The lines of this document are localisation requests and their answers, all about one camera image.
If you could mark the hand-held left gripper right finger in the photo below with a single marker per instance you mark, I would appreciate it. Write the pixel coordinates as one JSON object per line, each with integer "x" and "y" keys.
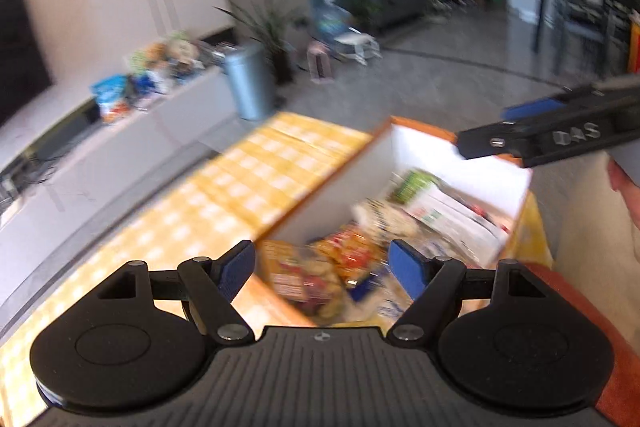
{"x": 407, "y": 269}

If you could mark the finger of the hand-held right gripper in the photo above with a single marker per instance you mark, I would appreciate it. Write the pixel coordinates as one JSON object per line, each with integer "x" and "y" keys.
{"x": 492, "y": 141}
{"x": 532, "y": 108}

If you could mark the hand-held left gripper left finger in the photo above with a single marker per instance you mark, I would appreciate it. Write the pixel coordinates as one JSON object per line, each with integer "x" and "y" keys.
{"x": 236, "y": 269}

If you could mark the colourful puffed snack bag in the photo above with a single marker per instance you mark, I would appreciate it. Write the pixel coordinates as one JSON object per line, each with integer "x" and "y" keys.
{"x": 355, "y": 254}

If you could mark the mixed vegetable chips bag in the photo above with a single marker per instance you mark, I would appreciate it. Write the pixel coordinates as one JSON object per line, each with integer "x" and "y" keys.
{"x": 300, "y": 279}

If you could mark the white pouch with green label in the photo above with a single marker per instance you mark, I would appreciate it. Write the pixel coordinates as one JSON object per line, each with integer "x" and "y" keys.
{"x": 460, "y": 222}

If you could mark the green raisin bag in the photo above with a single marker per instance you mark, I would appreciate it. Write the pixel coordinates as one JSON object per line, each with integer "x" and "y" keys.
{"x": 415, "y": 187}

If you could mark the orange cardboard box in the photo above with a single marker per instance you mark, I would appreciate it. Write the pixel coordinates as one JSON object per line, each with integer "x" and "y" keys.
{"x": 360, "y": 177}

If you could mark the person's right hand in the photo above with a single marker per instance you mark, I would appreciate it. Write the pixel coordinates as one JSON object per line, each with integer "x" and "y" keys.
{"x": 627, "y": 202}

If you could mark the yellow checked tablecloth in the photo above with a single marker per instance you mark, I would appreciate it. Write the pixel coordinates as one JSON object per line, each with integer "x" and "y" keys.
{"x": 200, "y": 217}

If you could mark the white marble television console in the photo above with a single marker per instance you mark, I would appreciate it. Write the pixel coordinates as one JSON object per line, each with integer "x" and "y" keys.
{"x": 125, "y": 152}

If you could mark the white round stool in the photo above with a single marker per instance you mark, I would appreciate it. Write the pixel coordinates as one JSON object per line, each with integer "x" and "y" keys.
{"x": 357, "y": 47}

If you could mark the pink white heater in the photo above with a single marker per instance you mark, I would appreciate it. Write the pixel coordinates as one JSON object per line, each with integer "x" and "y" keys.
{"x": 321, "y": 66}

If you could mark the blue-grey trash bin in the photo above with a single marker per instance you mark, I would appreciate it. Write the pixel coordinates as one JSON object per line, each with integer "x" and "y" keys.
{"x": 249, "y": 82}

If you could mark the red round cushion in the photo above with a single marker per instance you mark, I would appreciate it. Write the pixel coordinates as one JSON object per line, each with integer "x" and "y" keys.
{"x": 600, "y": 322}

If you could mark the blue water jug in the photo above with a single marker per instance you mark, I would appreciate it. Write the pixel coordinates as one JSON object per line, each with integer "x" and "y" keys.
{"x": 332, "y": 19}

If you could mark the blue snack bag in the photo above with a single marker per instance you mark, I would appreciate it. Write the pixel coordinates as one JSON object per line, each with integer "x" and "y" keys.
{"x": 112, "y": 99}

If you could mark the teddy bear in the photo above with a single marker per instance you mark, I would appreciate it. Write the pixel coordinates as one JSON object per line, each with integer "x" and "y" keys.
{"x": 160, "y": 54}

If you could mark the long-leaf potted plant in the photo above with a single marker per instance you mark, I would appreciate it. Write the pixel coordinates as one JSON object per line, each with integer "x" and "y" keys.
{"x": 267, "y": 27}

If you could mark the black television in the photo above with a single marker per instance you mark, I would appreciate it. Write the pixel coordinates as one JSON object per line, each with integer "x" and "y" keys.
{"x": 20, "y": 57}

